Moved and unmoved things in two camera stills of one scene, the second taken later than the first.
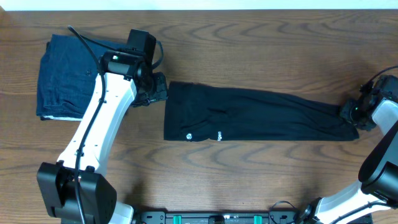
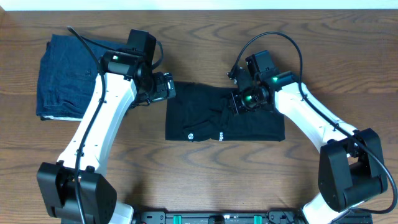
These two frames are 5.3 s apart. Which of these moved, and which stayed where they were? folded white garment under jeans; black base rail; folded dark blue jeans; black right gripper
Moved: black right gripper
Stayed: folded white garment under jeans; black base rail; folded dark blue jeans
